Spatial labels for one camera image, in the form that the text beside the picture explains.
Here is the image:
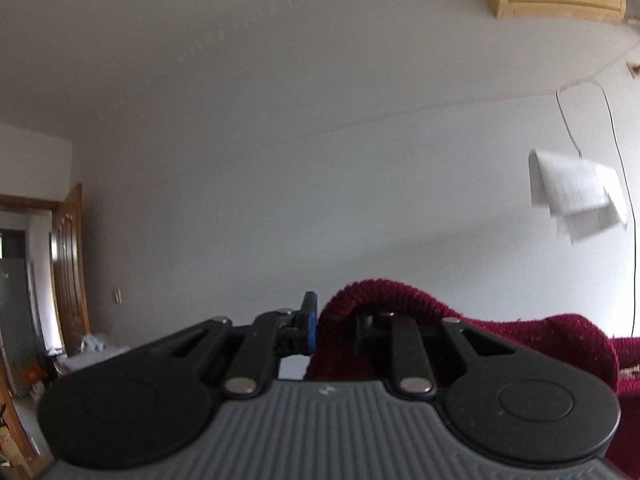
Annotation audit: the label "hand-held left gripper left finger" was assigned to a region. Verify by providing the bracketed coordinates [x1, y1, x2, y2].
[142, 290, 319, 402]

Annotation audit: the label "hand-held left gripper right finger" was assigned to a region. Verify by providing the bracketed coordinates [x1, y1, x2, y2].
[352, 310, 531, 400]

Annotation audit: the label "dark red knit sweater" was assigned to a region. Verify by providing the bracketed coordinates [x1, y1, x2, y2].
[305, 279, 640, 480]

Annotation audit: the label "wooden door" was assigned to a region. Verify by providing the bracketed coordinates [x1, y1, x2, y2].
[50, 182, 92, 359]

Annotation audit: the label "white hanging paper sheets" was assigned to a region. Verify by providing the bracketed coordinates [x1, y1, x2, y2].
[528, 148, 630, 246]

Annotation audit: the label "thin grey cable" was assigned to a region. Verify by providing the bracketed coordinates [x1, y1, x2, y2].
[556, 85, 584, 159]

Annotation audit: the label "black cable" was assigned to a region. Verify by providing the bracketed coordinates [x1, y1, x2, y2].
[595, 81, 640, 337]

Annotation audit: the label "wooden door frame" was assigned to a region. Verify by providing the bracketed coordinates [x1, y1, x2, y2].
[0, 194, 64, 463]

